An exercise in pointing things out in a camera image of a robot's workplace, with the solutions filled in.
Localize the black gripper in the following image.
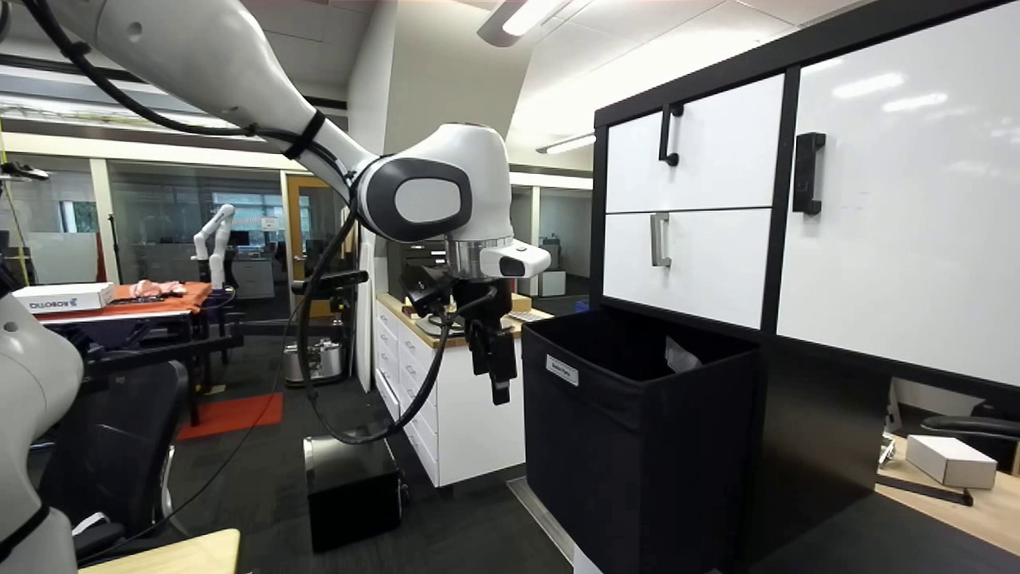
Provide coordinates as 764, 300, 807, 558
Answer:
451, 273, 524, 407

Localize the black fabric basket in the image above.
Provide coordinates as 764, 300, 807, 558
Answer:
521, 303, 764, 574

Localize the white drawer cabinet wood top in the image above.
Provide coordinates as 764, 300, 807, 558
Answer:
369, 290, 556, 492

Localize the silver metal pot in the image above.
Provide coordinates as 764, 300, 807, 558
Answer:
280, 336, 347, 389

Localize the black box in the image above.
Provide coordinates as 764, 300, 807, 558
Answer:
299, 424, 407, 558

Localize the red floor mat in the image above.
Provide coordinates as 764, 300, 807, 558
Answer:
172, 389, 286, 446

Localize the long ceiling light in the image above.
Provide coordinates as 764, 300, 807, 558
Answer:
475, 0, 583, 49

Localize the orange top table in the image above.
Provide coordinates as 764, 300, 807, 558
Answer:
35, 278, 246, 429

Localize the light wooden table corner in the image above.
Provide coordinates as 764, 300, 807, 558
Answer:
74, 526, 246, 574

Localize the black office chair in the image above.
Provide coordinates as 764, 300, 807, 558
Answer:
40, 357, 196, 542

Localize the flat white box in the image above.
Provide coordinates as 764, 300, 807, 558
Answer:
9, 281, 118, 320

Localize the large white cabinet door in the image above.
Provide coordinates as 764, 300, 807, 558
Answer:
776, 0, 1020, 389

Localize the small white cardboard box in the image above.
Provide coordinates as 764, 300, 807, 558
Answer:
903, 432, 1002, 494

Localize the black flat device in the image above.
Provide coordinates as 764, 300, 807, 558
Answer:
918, 407, 1020, 446

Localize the black cable bundle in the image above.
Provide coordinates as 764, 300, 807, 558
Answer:
21, 0, 461, 451

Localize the silver shelf drawer handle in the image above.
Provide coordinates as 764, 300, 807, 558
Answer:
647, 212, 677, 270

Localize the white drawer front silver handle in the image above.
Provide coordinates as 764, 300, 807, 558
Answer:
601, 209, 776, 332

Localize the white drawer front black handle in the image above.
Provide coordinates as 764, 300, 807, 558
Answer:
602, 74, 787, 214

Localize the white cabinet with black handles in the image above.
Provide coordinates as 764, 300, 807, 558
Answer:
591, 0, 1020, 574

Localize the black door handle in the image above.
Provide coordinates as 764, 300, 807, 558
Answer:
791, 132, 829, 221

